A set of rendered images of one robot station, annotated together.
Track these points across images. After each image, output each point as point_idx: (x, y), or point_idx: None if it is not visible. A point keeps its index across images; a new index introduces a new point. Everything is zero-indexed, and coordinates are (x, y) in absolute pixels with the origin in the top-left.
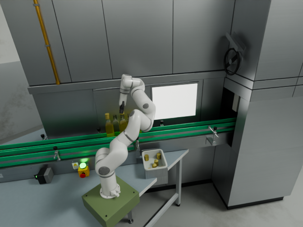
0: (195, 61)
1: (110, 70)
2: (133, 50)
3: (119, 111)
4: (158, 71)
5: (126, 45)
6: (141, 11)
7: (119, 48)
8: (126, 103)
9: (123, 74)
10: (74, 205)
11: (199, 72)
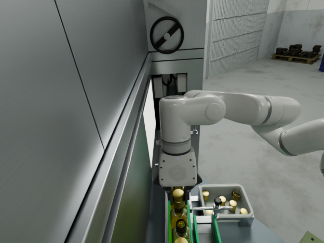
0: (141, 45)
1: (93, 126)
2: (106, 27)
3: (187, 200)
4: (133, 76)
5: (94, 8)
6: None
7: (87, 21)
8: (139, 183)
9: (179, 100)
10: None
11: (145, 61)
